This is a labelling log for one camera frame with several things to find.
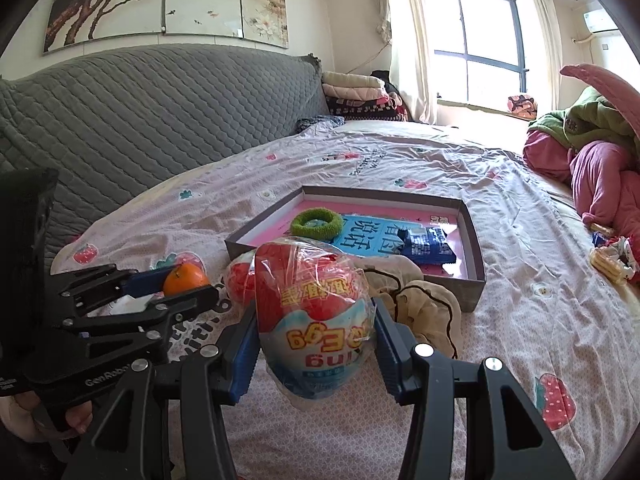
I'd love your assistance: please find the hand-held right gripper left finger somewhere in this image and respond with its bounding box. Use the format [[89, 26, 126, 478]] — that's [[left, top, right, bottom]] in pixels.
[[60, 302, 261, 480]]

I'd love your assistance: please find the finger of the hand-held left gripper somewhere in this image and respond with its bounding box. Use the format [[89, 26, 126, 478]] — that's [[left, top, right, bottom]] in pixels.
[[50, 264, 171, 318], [52, 285, 221, 342]]

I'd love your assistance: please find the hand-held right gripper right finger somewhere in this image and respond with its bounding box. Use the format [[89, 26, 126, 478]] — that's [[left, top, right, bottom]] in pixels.
[[372, 297, 578, 480]]

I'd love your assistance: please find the orange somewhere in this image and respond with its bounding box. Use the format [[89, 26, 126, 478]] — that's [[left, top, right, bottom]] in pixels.
[[163, 262, 211, 297]]

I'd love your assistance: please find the red and white toy egg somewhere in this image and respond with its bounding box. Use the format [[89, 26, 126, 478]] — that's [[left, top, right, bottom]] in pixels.
[[223, 252, 261, 306], [254, 240, 377, 400]]

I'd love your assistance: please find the beige drawstring bag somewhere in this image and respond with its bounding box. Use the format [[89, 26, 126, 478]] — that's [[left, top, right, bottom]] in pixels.
[[360, 255, 463, 361]]

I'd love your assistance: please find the shallow grey cardboard box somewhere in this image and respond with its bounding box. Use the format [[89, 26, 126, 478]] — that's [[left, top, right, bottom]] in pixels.
[[225, 185, 487, 313]]

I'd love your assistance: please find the blue biscuit packet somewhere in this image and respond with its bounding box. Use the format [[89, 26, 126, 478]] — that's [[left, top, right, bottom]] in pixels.
[[400, 225, 457, 267]]

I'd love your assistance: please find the green spiky ring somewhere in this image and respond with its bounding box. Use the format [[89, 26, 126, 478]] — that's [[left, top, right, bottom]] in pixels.
[[290, 208, 346, 237]]

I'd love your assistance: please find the person's left hand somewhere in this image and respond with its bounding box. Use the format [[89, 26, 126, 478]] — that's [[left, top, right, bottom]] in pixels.
[[0, 390, 96, 444]]

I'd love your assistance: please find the pink book with blue label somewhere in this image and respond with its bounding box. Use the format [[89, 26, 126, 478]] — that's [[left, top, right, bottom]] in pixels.
[[245, 199, 463, 277]]

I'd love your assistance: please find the grey quilted headboard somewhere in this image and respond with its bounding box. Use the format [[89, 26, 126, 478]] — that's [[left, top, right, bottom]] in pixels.
[[0, 44, 331, 261]]

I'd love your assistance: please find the strawberry printed bed sheet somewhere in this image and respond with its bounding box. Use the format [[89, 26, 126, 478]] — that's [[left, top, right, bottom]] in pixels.
[[50, 120, 640, 480]]

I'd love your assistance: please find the dark blue cloth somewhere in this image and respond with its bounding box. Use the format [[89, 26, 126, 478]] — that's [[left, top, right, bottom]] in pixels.
[[296, 116, 346, 135]]

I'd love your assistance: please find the yellow wafer packet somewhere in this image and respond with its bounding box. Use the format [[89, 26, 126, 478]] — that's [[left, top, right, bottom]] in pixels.
[[590, 247, 633, 288]]

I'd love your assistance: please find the dark patterned folded blanket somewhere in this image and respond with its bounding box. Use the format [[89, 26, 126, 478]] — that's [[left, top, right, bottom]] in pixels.
[[325, 95, 411, 122]]

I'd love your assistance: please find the pink folded blanket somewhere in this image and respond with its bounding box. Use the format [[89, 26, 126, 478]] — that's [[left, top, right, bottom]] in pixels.
[[322, 82, 388, 101]]

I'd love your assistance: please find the cream folded blanket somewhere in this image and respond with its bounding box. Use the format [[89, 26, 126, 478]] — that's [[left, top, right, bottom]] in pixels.
[[321, 71, 386, 90]]

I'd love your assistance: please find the black cloth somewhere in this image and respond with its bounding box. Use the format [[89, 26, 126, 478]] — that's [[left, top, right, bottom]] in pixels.
[[370, 70, 401, 106]]

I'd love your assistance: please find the pink quilt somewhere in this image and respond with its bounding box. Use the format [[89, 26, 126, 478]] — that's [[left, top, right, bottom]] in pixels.
[[522, 130, 640, 241]]

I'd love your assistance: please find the patterned pouch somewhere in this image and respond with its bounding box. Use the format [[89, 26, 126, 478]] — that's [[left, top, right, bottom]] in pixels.
[[506, 94, 538, 118]]

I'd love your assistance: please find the green blanket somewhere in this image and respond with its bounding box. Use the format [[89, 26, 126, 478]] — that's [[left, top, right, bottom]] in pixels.
[[527, 86, 640, 161]]

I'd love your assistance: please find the cream curtain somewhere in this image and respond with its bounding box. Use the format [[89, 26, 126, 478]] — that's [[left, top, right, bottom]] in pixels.
[[382, 0, 441, 126], [525, 0, 563, 111]]

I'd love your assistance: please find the dark framed window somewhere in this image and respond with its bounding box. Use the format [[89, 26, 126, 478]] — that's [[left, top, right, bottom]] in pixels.
[[424, 0, 531, 111]]

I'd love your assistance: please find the pink quilted cushion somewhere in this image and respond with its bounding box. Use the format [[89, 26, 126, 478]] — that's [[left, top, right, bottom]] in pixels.
[[559, 62, 640, 136]]

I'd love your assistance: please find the white air conditioner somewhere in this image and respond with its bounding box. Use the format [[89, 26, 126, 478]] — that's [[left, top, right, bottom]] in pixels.
[[582, 7, 621, 36]]

